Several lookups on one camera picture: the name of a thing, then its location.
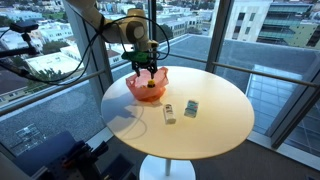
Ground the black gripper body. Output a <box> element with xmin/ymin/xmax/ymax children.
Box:
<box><xmin>130</xmin><ymin>59</ymin><xmax>158</xmax><ymax>73</ymax></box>

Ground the dark bottle with yellow cap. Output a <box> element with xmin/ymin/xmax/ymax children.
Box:
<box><xmin>146</xmin><ymin>78</ymin><xmax>156</xmax><ymax>90</ymax></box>

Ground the slim white bottle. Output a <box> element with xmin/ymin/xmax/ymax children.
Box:
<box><xmin>162</xmin><ymin>103</ymin><xmax>177</xmax><ymax>125</ymax></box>

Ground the orange plastic bowl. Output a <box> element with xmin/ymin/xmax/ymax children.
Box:
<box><xmin>125</xmin><ymin>66</ymin><xmax>170</xmax><ymax>103</ymax></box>

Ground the grey metal handrail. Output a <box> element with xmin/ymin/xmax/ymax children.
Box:
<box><xmin>163</xmin><ymin>50</ymin><xmax>208</xmax><ymax>64</ymax></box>
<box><xmin>212</xmin><ymin>61</ymin><xmax>320</xmax><ymax>89</ymax></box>
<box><xmin>0</xmin><ymin>51</ymin><xmax>153</xmax><ymax>117</ymax></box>

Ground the grey window column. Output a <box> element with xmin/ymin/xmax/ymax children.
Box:
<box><xmin>63</xmin><ymin>0</ymin><xmax>114</xmax><ymax>105</ymax></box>

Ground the teal and white box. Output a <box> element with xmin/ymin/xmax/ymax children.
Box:
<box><xmin>183</xmin><ymin>99</ymin><xmax>200</xmax><ymax>119</ymax></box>

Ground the black equipment with orange part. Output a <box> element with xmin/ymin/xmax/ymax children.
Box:
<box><xmin>43</xmin><ymin>139</ymin><xmax>136</xmax><ymax>180</ymax></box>

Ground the blue padded seat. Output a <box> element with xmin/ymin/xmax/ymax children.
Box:
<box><xmin>13</xmin><ymin>130</ymin><xmax>78</xmax><ymax>177</ymax></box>

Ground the dark window corner post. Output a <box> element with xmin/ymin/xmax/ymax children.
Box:
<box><xmin>148</xmin><ymin>0</ymin><xmax>158</xmax><ymax>68</ymax></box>

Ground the slanted window frame post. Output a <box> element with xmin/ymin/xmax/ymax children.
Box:
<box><xmin>204</xmin><ymin>0</ymin><xmax>235</xmax><ymax>74</ymax></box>

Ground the white table pedestal base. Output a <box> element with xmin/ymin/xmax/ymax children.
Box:
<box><xmin>139</xmin><ymin>154</ymin><xmax>197</xmax><ymax>180</ymax></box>

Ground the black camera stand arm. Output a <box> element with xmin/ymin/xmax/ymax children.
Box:
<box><xmin>0</xmin><ymin>32</ymin><xmax>39</xmax><ymax>60</ymax></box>

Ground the black camera on stand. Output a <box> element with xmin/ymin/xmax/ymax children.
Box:
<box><xmin>9</xmin><ymin>20</ymin><xmax>40</xmax><ymax>34</ymax></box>

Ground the thick dark window frame post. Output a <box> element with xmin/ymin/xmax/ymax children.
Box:
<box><xmin>266</xmin><ymin>56</ymin><xmax>320</xmax><ymax>150</ymax></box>

